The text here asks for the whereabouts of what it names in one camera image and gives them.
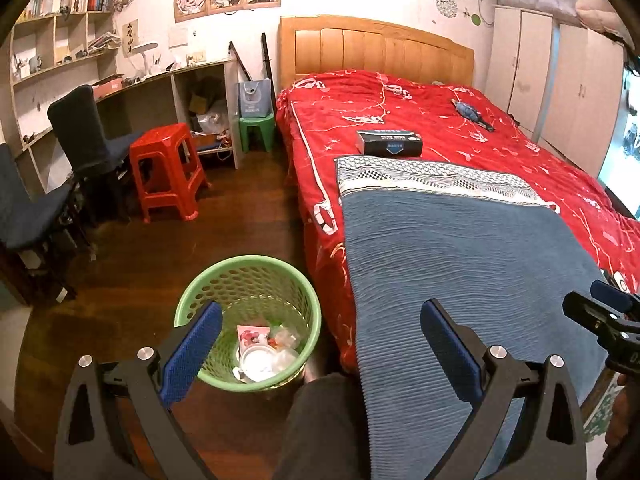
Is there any white wardrobe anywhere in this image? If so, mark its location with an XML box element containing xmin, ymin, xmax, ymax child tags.
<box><xmin>486</xmin><ymin>4</ymin><xmax>627</xmax><ymax>180</ymax></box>

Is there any white desk lamp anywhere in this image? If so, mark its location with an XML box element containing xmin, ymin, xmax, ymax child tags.
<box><xmin>130</xmin><ymin>42</ymin><xmax>160</xmax><ymax>82</ymax></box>

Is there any red flat box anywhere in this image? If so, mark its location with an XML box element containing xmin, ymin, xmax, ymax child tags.
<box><xmin>91</xmin><ymin>74</ymin><xmax>125</xmax><ymax>99</ymax></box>

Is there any rolled bedding bundle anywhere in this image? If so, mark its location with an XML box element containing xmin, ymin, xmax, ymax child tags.
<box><xmin>574</xmin><ymin>0</ymin><xmax>628</xmax><ymax>38</ymax></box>

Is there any window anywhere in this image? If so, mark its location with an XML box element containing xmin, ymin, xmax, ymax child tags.
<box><xmin>597</xmin><ymin>72</ymin><xmax>640</xmax><ymax>221</ymax></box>

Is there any blue ribbed blanket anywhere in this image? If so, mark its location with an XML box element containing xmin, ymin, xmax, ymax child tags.
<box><xmin>334</xmin><ymin>155</ymin><xmax>610</xmax><ymax>480</ymax></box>

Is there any grey-blue paper bag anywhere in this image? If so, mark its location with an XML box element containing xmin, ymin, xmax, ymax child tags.
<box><xmin>237</xmin><ymin>79</ymin><xmax>274</xmax><ymax>120</ymax></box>

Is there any clear plastic bag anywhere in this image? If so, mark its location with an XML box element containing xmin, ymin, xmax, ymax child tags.
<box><xmin>196</xmin><ymin>109</ymin><xmax>230</xmax><ymax>137</ymax></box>

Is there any clear plastic cup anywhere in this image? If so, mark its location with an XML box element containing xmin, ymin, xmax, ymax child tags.
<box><xmin>269</xmin><ymin>324</ymin><xmax>303</xmax><ymax>367</ymax></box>

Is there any black stick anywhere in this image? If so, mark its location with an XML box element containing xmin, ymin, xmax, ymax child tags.
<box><xmin>260</xmin><ymin>32</ymin><xmax>276</xmax><ymax>86</ymax></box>

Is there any dark fabric chair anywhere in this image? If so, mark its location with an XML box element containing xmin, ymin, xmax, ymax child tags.
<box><xmin>0</xmin><ymin>142</ymin><xmax>82</xmax><ymax>307</ymax></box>
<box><xmin>47</xmin><ymin>84</ymin><xmax>147</xmax><ymax>227</ymax></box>

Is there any pink snack wrapper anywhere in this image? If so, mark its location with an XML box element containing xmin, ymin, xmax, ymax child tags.
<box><xmin>237</xmin><ymin>324</ymin><xmax>272</xmax><ymax>350</ymax></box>

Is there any brown stick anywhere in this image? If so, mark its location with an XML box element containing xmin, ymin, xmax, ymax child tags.
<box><xmin>228</xmin><ymin>41</ymin><xmax>252</xmax><ymax>84</ymax></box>

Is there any green plastic basket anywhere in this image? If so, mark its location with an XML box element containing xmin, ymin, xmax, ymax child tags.
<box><xmin>173</xmin><ymin>255</ymin><xmax>323</xmax><ymax>394</ymax></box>

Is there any brown cardboard box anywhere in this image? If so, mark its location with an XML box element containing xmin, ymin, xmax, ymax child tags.
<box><xmin>188</xmin><ymin>90</ymin><xmax>212</xmax><ymax>116</ymax></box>

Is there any person's leg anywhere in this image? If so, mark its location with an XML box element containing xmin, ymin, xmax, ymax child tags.
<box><xmin>272</xmin><ymin>372</ymin><xmax>372</xmax><ymax>480</ymax></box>

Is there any black cardboard box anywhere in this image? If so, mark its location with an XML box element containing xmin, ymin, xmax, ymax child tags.
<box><xmin>355</xmin><ymin>129</ymin><xmax>424</xmax><ymax>157</ymax></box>

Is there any green plastic stool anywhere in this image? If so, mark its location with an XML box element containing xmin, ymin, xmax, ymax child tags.
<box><xmin>238</xmin><ymin>112</ymin><xmax>277</xmax><ymax>154</ymax></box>

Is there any white desk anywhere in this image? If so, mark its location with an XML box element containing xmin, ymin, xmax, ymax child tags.
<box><xmin>15</xmin><ymin>56</ymin><xmax>241</xmax><ymax>181</ymax></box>

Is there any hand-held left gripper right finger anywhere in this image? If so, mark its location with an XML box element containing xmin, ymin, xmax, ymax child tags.
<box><xmin>419</xmin><ymin>299</ymin><xmax>589</xmax><ymax>480</ymax></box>

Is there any red plastic stool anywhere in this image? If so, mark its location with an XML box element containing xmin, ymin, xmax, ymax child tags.
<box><xmin>128</xmin><ymin>123</ymin><xmax>212</xmax><ymax>224</ymax></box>

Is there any wall bookshelf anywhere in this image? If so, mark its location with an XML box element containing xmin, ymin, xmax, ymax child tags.
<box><xmin>0</xmin><ymin>0</ymin><xmax>123</xmax><ymax>146</ymax></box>

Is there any calligraphy paper sheet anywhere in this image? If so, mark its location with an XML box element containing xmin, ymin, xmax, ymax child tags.
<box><xmin>122</xmin><ymin>19</ymin><xmax>139</xmax><ymax>56</ymax></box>

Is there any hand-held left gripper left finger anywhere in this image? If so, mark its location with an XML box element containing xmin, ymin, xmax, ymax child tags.
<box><xmin>52</xmin><ymin>301</ymin><xmax>224</xmax><ymax>480</ymax></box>

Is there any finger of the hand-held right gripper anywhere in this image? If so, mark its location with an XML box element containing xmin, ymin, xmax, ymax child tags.
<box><xmin>589</xmin><ymin>279</ymin><xmax>637</xmax><ymax>312</ymax></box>
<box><xmin>562</xmin><ymin>290</ymin><xmax>623</xmax><ymax>347</ymax></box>

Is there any wooden headboard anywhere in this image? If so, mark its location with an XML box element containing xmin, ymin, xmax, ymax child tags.
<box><xmin>278</xmin><ymin>14</ymin><xmax>475</xmax><ymax>92</ymax></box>

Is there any person's right hand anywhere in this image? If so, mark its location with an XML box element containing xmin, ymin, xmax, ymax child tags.
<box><xmin>604</xmin><ymin>374</ymin><xmax>640</xmax><ymax>448</ymax></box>

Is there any patterned floor rug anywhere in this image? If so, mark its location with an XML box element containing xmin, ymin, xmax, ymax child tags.
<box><xmin>584</xmin><ymin>374</ymin><xmax>622</xmax><ymax>443</ymax></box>

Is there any clear plastic container with lid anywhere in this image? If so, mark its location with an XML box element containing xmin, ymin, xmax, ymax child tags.
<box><xmin>239</xmin><ymin>346</ymin><xmax>283</xmax><ymax>382</ymax></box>

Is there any bed with red sheet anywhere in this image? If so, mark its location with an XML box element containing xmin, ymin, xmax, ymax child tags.
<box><xmin>275</xmin><ymin>69</ymin><xmax>640</xmax><ymax>373</ymax></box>

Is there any blue toy fish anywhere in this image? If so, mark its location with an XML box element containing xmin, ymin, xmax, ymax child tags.
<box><xmin>451</xmin><ymin>100</ymin><xmax>496</xmax><ymax>133</ymax></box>

